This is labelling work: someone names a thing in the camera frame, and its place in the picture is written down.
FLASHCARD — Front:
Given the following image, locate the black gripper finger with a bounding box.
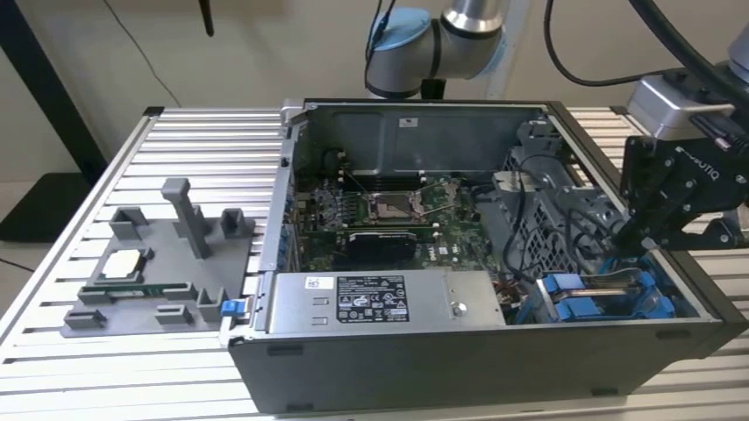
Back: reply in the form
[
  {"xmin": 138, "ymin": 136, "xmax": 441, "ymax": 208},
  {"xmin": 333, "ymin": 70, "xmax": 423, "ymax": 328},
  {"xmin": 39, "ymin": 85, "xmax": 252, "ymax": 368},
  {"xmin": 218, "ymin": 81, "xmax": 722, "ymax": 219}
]
[
  {"xmin": 641, "ymin": 213, "xmax": 742, "ymax": 253},
  {"xmin": 610, "ymin": 135, "xmax": 693, "ymax": 252}
]

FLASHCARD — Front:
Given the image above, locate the blue disk wire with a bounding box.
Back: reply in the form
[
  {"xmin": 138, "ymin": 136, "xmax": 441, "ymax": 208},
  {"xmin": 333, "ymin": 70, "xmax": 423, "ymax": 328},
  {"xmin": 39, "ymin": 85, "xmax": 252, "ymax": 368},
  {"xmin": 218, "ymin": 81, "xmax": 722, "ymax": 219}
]
[{"xmin": 601, "ymin": 257, "xmax": 642, "ymax": 276}]

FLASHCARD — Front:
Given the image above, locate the hard disk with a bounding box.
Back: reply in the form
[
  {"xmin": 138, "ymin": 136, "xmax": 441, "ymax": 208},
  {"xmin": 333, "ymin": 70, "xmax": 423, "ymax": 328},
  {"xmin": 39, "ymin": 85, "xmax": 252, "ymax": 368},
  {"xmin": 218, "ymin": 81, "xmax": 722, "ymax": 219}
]
[
  {"xmin": 535, "ymin": 259, "xmax": 676, "ymax": 304},
  {"xmin": 553, "ymin": 297, "xmax": 680, "ymax": 322}
]

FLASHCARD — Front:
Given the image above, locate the grey metal disk bay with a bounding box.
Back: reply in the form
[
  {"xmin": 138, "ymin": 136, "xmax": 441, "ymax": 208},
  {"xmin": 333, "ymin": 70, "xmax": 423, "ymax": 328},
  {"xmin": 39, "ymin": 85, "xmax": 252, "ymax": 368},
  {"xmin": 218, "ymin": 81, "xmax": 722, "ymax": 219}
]
[{"xmin": 493, "ymin": 119, "xmax": 630, "ymax": 282}]

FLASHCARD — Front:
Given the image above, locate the metal socket cover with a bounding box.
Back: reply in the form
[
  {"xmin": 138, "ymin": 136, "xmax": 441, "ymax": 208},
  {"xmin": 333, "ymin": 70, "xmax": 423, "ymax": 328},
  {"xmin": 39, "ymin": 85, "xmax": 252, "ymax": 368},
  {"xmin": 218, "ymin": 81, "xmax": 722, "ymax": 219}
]
[{"xmin": 417, "ymin": 181, "xmax": 462, "ymax": 217}]

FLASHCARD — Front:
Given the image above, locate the green motherboard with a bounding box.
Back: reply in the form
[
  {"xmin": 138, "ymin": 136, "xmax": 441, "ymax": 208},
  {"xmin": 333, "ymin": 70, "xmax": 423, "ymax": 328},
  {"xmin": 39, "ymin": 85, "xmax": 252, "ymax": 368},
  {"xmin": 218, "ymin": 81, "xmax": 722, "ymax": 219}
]
[{"xmin": 284, "ymin": 174, "xmax": 506, "ymax": 274}]

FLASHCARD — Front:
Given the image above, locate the CPU socket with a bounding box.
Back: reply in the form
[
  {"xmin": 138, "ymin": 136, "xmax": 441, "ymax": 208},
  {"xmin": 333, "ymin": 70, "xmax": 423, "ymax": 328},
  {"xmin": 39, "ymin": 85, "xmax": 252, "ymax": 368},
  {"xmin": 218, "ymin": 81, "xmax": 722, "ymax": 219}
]
[{"xmin": 365, "ymin": 191, "xmax": 421, "ymax": 223}]

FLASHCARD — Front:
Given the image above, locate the silver power supply unit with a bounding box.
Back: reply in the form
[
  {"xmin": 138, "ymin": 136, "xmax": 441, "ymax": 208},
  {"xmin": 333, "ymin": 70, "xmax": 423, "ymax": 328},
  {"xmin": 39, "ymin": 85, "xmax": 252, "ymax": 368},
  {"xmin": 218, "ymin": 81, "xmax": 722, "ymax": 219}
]
[{"xmin": 264, "ymin": 269, "xmax": 507, "ymax": 332}]

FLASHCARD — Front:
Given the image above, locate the black graphics card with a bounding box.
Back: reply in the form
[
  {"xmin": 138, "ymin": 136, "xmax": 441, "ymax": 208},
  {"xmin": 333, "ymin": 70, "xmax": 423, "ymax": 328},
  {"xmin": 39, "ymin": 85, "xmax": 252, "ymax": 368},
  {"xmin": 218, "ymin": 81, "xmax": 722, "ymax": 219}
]
[{"xmin": 343, "ymin": 230, "xmax": 421, "ymax": 270}]

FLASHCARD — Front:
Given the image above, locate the thin metal locking lever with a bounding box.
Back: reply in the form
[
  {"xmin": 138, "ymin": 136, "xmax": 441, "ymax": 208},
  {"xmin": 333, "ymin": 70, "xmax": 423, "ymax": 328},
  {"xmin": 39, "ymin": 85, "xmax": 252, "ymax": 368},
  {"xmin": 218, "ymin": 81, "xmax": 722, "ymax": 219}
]
[{"xmin": 343, "ymin": 168, "xmax": 371, "ymax": 195}]

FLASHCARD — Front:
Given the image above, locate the black open PC case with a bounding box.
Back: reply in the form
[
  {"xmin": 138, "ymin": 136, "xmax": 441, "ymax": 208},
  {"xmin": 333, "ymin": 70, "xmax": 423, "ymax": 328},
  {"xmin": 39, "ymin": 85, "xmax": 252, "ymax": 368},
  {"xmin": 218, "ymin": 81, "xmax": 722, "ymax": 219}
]
[{"xmin": 219, "ymin": 96, "xmax": 749, "ymax": 416}]

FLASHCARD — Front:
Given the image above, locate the grey parts rack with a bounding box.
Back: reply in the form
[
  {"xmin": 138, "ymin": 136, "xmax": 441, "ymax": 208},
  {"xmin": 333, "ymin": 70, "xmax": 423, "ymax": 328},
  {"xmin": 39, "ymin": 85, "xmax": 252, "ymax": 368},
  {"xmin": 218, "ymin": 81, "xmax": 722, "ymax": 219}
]
[{"xmin": 62, "ymin": 177, "xmax": 259, "ymax": 339}]

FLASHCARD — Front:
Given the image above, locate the black antenna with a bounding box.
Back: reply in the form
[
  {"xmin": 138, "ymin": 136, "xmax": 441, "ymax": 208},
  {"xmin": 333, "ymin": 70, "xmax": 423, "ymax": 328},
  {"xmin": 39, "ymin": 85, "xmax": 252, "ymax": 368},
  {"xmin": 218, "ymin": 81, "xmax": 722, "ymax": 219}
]
[{"xmin": 196, "ymin": 0, "xmax": 216, "ymax": 38}]

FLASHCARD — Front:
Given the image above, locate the green RAM stick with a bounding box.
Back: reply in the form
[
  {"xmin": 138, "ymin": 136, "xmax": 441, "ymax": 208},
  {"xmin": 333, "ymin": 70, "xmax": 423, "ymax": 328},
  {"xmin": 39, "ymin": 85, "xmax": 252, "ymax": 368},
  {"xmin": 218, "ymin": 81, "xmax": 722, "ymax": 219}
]
[{"xmin": 86, "ymin": 283, "xmax": 190, "ymax": 296}]

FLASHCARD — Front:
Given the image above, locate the silver CPU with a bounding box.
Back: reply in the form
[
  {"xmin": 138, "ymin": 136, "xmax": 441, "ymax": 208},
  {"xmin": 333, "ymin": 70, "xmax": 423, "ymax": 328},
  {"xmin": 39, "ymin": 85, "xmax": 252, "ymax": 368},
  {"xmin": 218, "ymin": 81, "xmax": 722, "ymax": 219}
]
[{"xmin": 100, "ymin": 251, "xmax": 147, "ymax": 281}]

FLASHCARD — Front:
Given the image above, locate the black stand with base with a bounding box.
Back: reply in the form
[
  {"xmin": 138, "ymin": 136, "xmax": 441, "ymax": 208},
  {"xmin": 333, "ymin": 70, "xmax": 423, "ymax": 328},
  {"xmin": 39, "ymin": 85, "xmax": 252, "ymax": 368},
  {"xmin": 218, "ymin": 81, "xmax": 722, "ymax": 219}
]
[{"xmin": 0, "ymin": 0, "xmax": 110, "ymax": 243}]

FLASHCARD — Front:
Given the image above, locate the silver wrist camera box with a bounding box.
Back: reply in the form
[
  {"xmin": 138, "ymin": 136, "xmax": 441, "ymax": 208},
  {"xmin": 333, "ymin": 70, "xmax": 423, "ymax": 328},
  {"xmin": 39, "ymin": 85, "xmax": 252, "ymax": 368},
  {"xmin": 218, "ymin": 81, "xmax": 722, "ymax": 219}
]
[{"xmin": 626, "ymin": 73, "xmax": 740, "ymax": 140}]

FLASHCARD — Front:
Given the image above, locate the black wire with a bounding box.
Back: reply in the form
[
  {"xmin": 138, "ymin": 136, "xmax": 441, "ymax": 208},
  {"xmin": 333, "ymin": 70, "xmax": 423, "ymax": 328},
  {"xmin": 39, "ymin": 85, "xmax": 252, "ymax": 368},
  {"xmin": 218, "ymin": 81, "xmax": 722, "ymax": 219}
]
[{"xmin": 502, "ymin": 153, "xmax": 582, "ymax": 282}]

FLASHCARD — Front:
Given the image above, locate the thin black joint cable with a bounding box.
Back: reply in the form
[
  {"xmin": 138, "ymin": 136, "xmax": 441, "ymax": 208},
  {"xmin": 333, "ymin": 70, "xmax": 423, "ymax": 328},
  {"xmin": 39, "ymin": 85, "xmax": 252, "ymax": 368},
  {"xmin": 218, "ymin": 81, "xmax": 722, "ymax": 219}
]
[{"xmin": 365, "ymin": 0, "xmax": 394, "ymax": 46}]

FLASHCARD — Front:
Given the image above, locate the thin black wall cable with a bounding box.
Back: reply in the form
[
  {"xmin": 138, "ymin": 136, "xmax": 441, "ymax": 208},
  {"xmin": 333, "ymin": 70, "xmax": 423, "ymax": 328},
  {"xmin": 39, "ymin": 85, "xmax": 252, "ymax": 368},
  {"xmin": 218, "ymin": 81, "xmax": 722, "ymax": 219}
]
[{"xmin": 104, "ymin": 0, "xmax": 180, "ymax": 107}]

